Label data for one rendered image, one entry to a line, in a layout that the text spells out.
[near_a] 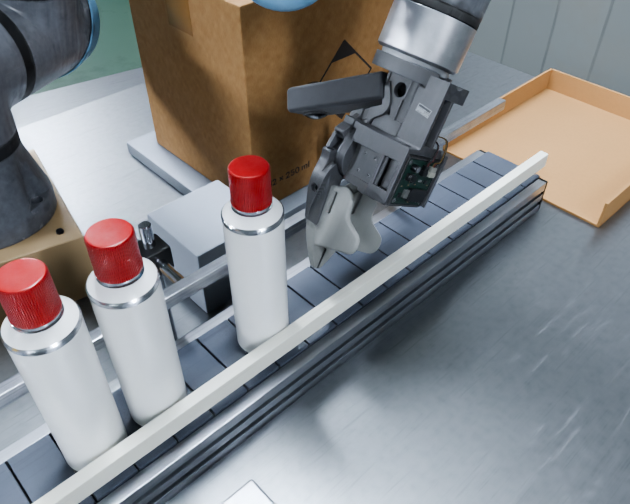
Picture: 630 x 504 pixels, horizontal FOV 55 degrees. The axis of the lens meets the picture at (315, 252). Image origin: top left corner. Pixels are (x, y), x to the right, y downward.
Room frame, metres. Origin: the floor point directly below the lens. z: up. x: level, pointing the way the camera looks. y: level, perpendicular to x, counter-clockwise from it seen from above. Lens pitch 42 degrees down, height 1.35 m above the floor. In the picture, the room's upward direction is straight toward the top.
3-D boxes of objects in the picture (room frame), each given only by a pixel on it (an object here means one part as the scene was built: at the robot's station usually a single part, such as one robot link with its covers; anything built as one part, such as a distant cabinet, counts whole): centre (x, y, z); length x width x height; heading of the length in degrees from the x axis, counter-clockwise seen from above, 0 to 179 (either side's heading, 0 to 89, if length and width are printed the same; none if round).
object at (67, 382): (0.27, 0.18, 0.98); 0.05 x 0.05 x 0.20
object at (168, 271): (0.42, 0.14, 0.91); 0.07 x 0.03 x 0.17; 43
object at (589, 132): (0.82, -0.40, 0.85); 0.30 x 0.26 x 0.04; 133
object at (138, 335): (0.31, 0.14, 0.98); 0.05 x 0.05 x 0.20
